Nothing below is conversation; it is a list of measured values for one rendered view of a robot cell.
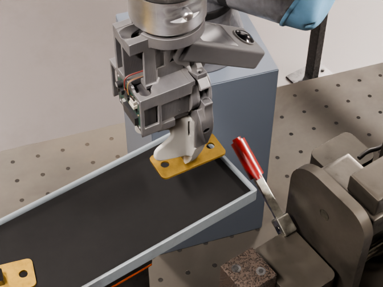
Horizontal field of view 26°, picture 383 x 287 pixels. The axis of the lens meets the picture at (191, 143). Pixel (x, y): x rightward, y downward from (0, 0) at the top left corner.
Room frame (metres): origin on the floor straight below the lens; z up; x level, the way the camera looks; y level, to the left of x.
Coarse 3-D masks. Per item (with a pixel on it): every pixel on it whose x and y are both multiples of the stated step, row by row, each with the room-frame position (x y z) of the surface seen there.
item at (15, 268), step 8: (8, 264) 0.51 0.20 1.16; (16, 264) 0.51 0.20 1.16; (24, 264) 0.51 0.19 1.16; (32, 264) 0.51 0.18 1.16; (0, 272) 0.50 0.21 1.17; (8, 272) 0.50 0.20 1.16; (16, 272) 0.50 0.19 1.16; (32, 272) 0.50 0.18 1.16; (0, 280) 0.49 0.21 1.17; (8, 280) 0.49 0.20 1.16; (16, 280) 0.49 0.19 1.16; (24, 280) 0.49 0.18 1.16; (32, 280) 0.49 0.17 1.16
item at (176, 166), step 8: (208, 144) 0.65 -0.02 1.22; (216, 144) 0.65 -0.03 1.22; (208, 152) 0.63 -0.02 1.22; (216, 152) 0.63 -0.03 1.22; (224, 152) 0.63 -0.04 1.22; (152, 160) 0.62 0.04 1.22; (168, 160) 0.62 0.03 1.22; (176, 160) 0.62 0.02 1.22; (200, 160) 0.62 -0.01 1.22; (208, 160) 0.62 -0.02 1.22; (160, 168) 0.61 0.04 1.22; (168, 168) 0.61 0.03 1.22; (176, 168) 0.61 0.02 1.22; (184, 168) 0.61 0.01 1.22; (192, 168) 0.61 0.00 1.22; (160, 176) 0.60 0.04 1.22; (168, 176) 0.60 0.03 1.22
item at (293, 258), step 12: (276, 240) 0.61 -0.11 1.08; (288, 240) 0.61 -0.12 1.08; (300, 240) 0.61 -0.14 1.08; (264, 252) 0.59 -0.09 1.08; (276, 252) 0.59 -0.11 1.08; (288, 252) 0.59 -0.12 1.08; (300, 252) 0.59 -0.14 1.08; (312, 252) 0.59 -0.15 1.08; (276, 264) 0.57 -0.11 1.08; (288, 264) 0.57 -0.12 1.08; (300, 264) 0.57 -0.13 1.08; (312, 264) 0.57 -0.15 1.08; (324, 264) 0.57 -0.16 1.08; (276, 276) 0.55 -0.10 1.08; (288, 276) 0.55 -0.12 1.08; (300, 276) 0.55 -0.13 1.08; (312, 276) 0.55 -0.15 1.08; (324, 276) 0.55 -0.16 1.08
